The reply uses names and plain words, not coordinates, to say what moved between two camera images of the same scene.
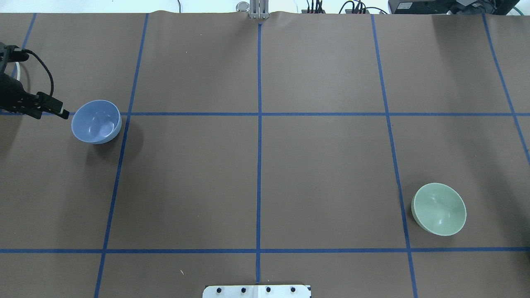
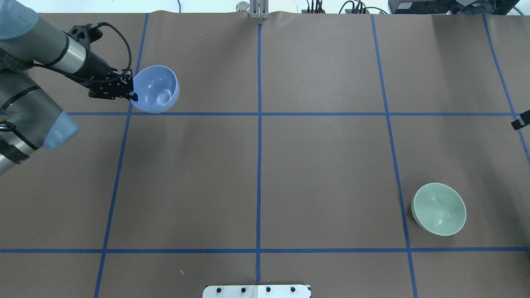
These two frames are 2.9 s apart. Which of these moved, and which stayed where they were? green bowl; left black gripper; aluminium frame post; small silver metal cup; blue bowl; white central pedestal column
Moved: blue bowl; left black gripper
Stayed: white central pedestal column; green bowl; small silver metal cup; aluminium frame post
